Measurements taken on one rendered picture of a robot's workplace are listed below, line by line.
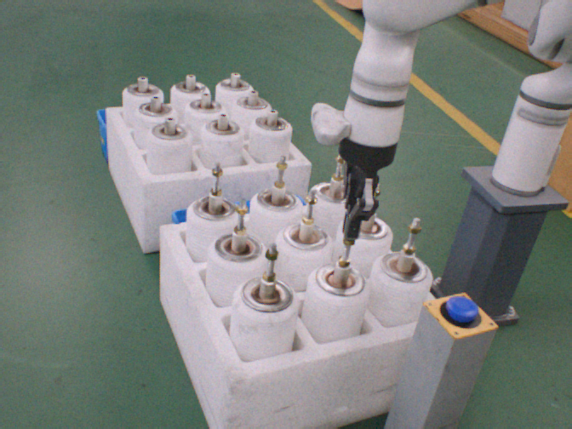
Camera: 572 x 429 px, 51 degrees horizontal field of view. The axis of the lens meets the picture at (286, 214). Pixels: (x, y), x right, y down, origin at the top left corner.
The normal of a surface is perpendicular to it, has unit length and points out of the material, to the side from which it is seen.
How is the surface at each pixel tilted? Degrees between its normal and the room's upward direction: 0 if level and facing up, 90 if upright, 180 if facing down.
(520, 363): 0
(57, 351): 0
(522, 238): 90
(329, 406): 90
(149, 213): 90
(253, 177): 90
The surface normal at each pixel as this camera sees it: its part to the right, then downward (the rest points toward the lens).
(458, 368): 0.40, 0.53
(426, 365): -0.91, 0.13
